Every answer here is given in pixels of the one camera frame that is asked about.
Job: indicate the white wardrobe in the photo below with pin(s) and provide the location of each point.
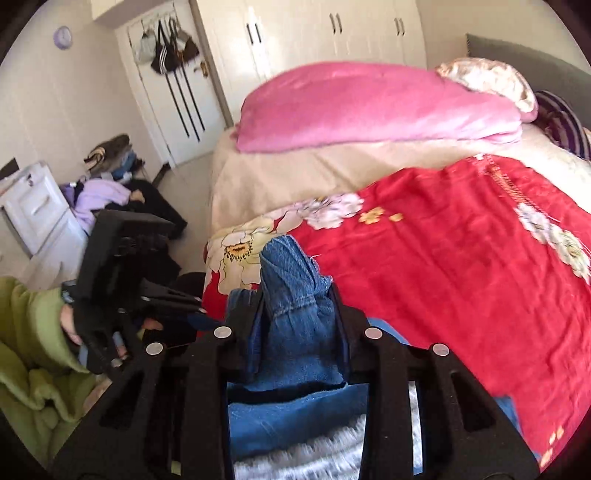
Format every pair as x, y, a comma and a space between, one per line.
295, 41

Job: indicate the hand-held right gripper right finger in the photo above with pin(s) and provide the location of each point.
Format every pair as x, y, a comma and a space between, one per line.
351, 341

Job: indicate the floral pillow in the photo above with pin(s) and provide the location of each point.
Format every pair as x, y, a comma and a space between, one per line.
489, 78

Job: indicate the pink quilt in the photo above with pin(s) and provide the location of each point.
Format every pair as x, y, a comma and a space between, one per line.
360, 106

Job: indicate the white drawer cabinet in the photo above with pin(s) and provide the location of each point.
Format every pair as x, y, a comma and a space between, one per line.
37, 207

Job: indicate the white door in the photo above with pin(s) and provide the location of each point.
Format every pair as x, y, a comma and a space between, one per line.
154, 124

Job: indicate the lilac garment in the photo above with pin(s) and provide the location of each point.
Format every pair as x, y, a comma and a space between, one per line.
99, 196

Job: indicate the blue denim pants lace trim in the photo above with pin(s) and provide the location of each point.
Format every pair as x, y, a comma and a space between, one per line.
291, 295

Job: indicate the brown hanging bag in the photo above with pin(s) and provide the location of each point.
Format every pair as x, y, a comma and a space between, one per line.
188, 46

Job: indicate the heap of mixed clothes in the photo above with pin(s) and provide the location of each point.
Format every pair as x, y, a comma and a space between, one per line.
113, 154

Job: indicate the grey bed headboard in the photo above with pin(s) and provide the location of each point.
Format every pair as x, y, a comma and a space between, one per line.
531, 60

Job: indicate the green fleece garment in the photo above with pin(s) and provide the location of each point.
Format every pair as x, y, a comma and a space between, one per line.
27, 397

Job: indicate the black clothing pile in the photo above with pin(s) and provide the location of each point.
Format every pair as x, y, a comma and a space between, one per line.
152, 203

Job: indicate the grey hanging bag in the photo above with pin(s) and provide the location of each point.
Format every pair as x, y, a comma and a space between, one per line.
145, 46

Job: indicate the purple striped pillow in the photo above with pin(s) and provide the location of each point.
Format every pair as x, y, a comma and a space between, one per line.
563, 124

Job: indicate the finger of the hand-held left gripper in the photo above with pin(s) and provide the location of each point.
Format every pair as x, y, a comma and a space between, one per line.
175, 297

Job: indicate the red floral blanket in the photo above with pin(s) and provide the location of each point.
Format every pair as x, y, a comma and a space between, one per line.
438, 258

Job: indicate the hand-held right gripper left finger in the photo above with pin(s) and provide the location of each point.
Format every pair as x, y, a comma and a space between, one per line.
240, 332

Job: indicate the purple wall clock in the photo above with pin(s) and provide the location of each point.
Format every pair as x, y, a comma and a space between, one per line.
63, 36

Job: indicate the black white-striped hanging bag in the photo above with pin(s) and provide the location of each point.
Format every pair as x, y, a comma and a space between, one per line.
164, 57

